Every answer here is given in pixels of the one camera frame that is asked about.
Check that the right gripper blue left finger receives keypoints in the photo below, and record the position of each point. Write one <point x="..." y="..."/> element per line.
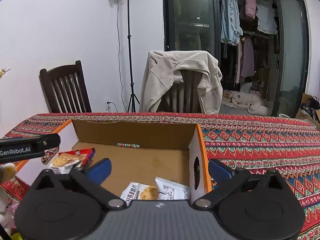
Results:
<point x="88" y="181"/>

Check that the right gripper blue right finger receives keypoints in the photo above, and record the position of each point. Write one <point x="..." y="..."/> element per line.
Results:
<point x="229" y="181"/>

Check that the red white snack packet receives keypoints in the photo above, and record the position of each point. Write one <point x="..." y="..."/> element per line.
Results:
<point x="66" y="161"/>

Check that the cookie cracker snack packet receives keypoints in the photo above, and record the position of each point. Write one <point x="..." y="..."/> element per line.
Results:
<point x="137" y="191"/>

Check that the orange cardboard snack box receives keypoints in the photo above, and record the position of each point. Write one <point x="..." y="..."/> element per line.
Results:
<point x="140" y="152"/>

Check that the yellow flower branches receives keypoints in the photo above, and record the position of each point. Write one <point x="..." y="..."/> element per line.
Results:
<point x="3" y="71"/>

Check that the white dog lying down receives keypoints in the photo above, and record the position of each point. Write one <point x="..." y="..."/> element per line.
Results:
<point x="255" y="106"/>

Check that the dark wooden chair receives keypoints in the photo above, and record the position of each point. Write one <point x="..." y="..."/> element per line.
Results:
<point x="65" y="90"/>

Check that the chair with draped jacket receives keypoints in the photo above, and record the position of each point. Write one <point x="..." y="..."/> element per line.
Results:
<point x="182" y="97"/>

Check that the cardboard box at right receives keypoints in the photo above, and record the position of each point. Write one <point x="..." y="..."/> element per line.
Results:
<point x="309" y="110"/>

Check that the beige jacket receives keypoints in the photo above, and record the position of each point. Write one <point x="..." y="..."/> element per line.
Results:
<point x="164" y="68"/>

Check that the light blue hanging shirt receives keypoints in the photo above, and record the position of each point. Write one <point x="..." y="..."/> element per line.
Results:
<point x="230" y="22"/>

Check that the white hanging top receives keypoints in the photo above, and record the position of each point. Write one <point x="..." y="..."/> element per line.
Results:
<point x="265" y="14"/>

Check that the pink hanging garment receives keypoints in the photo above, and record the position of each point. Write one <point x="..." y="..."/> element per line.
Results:
<point x="250" y="9"/>

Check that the studio light on stand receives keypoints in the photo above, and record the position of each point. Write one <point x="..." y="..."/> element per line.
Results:
<point x="133" y="100"/>

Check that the black sliding door frame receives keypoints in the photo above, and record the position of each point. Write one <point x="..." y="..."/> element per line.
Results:
<point x="271" y="67"/>

